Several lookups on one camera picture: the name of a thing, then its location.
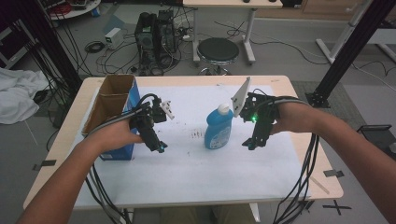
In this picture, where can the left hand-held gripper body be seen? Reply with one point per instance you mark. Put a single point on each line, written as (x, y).
(149, 115)

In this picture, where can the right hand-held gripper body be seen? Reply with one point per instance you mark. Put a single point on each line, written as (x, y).
(263, 109)

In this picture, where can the blue detergent bottle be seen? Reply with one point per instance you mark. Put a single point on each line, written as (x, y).
(218, 130)

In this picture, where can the blue cardboard box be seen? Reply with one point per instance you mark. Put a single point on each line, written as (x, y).
(109, 102)

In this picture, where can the person's right hand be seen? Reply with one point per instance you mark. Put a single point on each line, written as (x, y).
(295, 118)

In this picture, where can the person's left hand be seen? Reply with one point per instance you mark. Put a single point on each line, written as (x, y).
(115, 135)

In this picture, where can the white table mat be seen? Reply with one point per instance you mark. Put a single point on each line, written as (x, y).
(193, 174)

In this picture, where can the black round stool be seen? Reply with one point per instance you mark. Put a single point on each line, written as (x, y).
(218, 49)

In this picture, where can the white table leg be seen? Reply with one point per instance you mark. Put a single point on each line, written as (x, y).
(255, 213)

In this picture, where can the black computer tower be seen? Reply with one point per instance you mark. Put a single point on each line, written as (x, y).
(145, 40)
(166, 31)

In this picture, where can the thin wooden stick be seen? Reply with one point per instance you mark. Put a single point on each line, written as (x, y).
(320, 186)

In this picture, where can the black tape strip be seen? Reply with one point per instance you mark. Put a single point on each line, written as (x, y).
(45, 163)
(333, 173)

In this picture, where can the small white box device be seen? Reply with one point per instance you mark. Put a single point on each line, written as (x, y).
(113, 39)

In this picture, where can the black tape cross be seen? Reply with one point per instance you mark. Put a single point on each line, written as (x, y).
(336, 207)

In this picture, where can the black flat device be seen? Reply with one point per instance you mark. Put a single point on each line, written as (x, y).
(373, 127)

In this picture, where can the white desk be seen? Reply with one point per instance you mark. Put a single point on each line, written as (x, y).
(230, 3)

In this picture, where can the round white table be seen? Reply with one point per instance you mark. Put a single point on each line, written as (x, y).
(77, 12)

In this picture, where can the white cloth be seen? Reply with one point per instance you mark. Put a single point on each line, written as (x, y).
(18, 93)

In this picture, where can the black metal post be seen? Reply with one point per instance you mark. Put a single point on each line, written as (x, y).
(59, 62)
(351, 46)

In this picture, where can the white metal stand frame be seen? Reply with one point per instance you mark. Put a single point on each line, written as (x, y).
(342, 34)

